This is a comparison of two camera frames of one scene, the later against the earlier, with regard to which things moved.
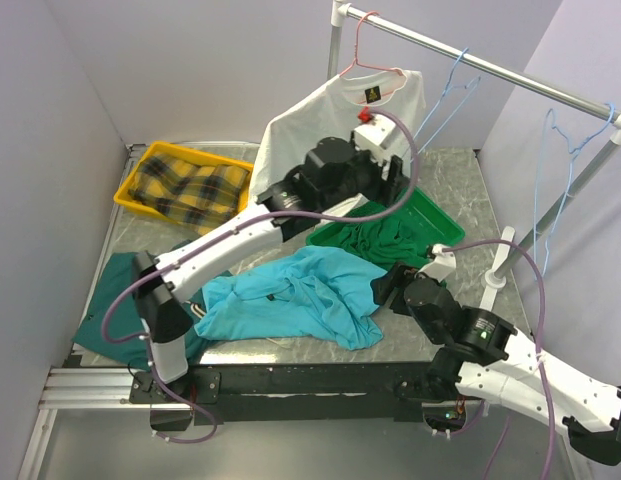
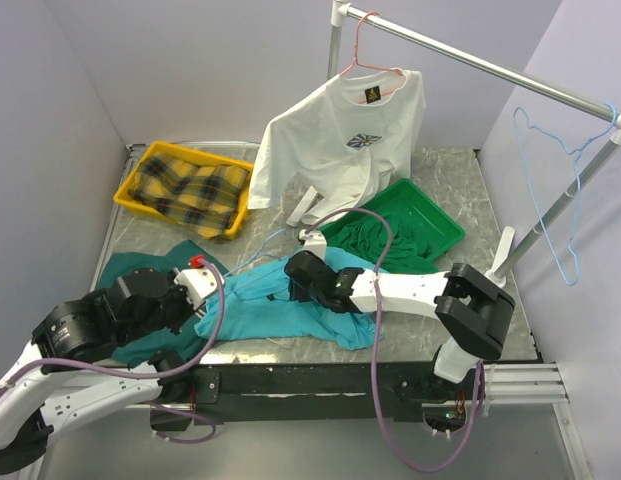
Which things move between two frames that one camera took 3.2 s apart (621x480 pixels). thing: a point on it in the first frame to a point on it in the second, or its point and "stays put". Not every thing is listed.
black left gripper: x=383 y=190 to x=176 y=324
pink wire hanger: x=367 y=65 stays put
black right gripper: x=394 y=277 to x=296 y=293
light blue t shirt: x=311 y=290 stays put
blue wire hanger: x=450 y=86 to x=254 y=255
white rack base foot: x=490 y=283 stays put
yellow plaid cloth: x=204 y=197 stays put
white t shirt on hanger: x=330 y=111 stays put
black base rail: x=378 y=392 stays put
